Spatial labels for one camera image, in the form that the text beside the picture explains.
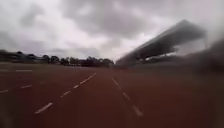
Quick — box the distant row of trees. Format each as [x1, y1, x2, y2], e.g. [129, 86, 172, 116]
[0, 49, 115, 68]

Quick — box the grandstand with roof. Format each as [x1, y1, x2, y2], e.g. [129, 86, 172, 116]
[114, 19, 209, 69]

